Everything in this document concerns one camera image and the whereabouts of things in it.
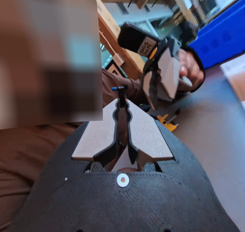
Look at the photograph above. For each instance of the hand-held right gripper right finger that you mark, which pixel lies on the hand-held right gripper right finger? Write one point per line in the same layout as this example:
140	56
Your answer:
147	138

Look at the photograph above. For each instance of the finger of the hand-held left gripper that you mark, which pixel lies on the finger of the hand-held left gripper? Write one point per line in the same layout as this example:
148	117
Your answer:
169	71
147	81

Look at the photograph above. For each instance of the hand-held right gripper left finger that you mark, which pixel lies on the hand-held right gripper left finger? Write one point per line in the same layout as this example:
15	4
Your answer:
95	138

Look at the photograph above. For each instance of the yellow lego model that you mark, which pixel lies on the yellow lego model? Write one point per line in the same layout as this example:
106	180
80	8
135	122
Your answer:
171	128

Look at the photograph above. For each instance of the black lego piece blue pin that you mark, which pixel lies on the black lego piece blue pin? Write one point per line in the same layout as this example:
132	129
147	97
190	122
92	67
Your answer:
121	96

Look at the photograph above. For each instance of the person's left forearm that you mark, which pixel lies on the person's left forearm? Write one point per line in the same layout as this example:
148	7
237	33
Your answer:
134	90

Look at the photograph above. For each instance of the person's left hand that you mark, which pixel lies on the person's left hand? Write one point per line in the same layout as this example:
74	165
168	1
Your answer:
191	69

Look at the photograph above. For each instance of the blue plastic bin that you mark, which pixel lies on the blue plastic bin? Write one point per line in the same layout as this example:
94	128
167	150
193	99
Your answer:
220	37

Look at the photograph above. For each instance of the tan cardboard box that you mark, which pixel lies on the tan cardboard box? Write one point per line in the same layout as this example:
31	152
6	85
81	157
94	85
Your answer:
237	83

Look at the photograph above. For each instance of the wooden workbench frame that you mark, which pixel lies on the wooden workbench frame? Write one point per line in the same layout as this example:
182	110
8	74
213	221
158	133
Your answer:
111	29

